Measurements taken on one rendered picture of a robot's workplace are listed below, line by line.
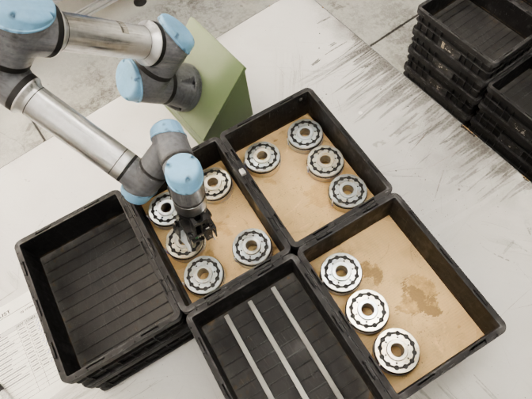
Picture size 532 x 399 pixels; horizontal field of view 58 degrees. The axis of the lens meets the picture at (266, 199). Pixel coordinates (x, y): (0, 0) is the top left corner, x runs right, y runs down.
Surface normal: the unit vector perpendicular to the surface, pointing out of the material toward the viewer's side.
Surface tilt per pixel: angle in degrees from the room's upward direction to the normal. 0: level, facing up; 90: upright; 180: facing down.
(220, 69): 44
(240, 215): 0
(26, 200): 0
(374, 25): 0
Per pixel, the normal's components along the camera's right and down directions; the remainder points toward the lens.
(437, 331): -0.09, -0.44
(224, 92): -0.61, 0.09
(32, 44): 0.57, 0.79
